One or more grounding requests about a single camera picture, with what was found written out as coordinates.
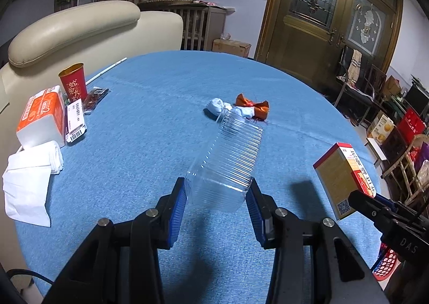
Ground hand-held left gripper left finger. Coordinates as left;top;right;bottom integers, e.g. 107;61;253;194
42;177;187;304

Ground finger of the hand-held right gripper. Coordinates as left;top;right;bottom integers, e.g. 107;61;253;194
348;190;396;227
375;192;421;217

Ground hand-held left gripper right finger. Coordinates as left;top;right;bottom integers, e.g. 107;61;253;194
246;178;391;304

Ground red plastic basket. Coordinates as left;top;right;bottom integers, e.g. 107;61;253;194
372;245;401;282

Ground small cardboard box red label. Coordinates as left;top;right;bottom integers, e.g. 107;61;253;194
313;142;378;221

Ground clear plastic bottle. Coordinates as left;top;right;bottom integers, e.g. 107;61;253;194
184;105;265;213

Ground orange wrapper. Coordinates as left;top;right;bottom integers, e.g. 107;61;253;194
235;93;270;121

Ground light blue knotted cloth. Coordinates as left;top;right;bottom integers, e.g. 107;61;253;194
204;98;257;120

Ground wicker chair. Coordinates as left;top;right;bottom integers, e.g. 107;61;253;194
382;136;429;211

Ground small white stool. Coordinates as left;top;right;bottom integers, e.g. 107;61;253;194
367;138;384;167

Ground yellow printed box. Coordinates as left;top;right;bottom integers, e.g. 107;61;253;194
367;113;394;144

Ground red gift bag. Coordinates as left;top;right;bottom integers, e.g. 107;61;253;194
397;108;426;137

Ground black monitor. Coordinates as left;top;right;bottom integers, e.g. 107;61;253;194
404;84;429;113

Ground dark wooden armchair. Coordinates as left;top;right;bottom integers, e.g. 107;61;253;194
355;63;386;124

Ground open cardboard box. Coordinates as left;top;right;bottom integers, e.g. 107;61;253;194
382;76;401;100

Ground black metal chair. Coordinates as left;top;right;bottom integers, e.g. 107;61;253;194
335;46;369;107

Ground white labelled packet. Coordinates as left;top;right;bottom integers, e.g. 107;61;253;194
64;98;88;143

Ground red snack packet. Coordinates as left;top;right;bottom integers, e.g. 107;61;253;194
82;88;110;113

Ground folded white tissues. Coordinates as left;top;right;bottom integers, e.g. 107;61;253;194
8;140;64;175

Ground white tissue sheet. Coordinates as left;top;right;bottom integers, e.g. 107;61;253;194
3;163;51;227

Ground white plastic tube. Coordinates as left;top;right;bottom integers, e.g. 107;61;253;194
85;57;128;85

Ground red paper cup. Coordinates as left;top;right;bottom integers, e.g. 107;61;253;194
58;63;88;100

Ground orange tissue pack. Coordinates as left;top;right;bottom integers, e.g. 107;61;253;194
16;86;66;149

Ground brown cardboard box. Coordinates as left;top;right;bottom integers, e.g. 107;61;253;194
212;39;251;57

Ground wooden double door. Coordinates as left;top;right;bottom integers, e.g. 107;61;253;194
255;0;404;72

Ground wooden slatted crib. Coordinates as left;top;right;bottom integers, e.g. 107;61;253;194
137;1;227;51

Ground cream leather sofa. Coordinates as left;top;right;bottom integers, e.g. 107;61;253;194
0;0;184;170

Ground black cable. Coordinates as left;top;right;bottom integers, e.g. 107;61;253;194
6;269;54;288

